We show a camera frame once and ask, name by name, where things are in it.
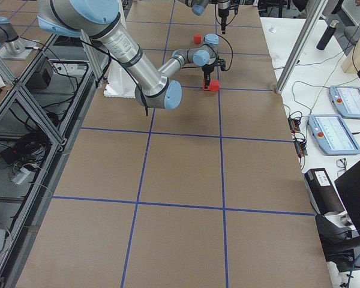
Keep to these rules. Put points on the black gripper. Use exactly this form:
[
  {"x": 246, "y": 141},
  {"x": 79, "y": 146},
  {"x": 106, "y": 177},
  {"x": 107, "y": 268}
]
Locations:
[
  {"x": 207, "y": 72},
  {"x": 223, "y": 13}
]

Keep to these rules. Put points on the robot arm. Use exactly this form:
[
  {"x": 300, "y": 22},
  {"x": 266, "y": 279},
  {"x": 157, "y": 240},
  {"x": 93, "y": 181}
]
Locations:
[
  {"x": 198, "y": 7},
  {"x": 101, "y": 20}
]

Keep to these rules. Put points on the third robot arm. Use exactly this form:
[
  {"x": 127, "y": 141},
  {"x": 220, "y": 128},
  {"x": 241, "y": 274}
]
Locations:
[{"x": 12, "y": 47}]

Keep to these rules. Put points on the black water bottle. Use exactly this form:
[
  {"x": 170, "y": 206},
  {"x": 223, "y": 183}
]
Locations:
[{"x": 327, "y": 35}]

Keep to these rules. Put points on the teach pendant near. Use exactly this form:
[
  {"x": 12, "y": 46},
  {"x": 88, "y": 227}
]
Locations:
[{"x": 333, "y": 135}]

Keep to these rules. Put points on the teach pendant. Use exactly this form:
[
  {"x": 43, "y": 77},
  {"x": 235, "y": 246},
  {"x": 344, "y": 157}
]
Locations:
[
  {"x": 346, "y": 100},
  {"x": 333, "y": 135}
]

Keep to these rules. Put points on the teach pendant far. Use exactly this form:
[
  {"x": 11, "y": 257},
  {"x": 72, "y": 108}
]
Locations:
[{"x": 346, "y": 100}]

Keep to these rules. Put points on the eyeglasses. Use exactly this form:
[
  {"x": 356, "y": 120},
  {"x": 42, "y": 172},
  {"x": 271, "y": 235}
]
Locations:
[{"x": 341, "y": 163}]

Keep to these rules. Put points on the black box with label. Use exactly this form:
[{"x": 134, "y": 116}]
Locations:
[{"x": 322, "y": 193}]

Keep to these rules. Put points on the black power brick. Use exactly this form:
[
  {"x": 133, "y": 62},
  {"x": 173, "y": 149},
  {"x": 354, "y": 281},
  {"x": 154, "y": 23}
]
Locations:
[{"x": 41, "y": 77}]

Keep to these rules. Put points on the black monitor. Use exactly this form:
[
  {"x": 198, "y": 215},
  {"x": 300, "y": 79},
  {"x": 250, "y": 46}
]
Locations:
[{"x": 348, "y": 187}]

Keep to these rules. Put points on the white pedestal base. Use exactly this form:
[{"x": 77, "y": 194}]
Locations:
[{"x": 119, "y": 83}]

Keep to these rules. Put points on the aluminium frame post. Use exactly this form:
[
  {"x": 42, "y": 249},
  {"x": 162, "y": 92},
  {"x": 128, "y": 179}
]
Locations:
[{"x": 300, "y": 43}]

